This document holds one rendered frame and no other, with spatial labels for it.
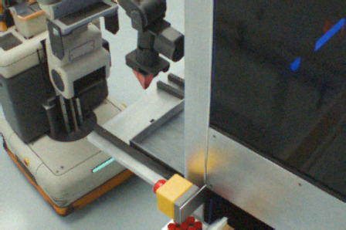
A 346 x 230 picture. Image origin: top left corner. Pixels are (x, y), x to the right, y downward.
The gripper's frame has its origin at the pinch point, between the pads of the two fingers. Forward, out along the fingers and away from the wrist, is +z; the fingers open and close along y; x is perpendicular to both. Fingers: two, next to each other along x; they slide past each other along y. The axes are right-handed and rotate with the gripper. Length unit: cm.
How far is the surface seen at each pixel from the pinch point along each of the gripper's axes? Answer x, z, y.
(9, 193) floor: -16, 121, -81
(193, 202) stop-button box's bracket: -16.5, 4.8, 30.8
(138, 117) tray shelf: 6.1, 22.2, -7.6
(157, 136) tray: 3.6, 20.7, 2.7
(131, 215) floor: 20, 113, -22
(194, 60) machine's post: -12.1, -28.8, 22.2
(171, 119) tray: 11.8, 20.9, 0.7
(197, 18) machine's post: -12.2, -38.0, 21.6
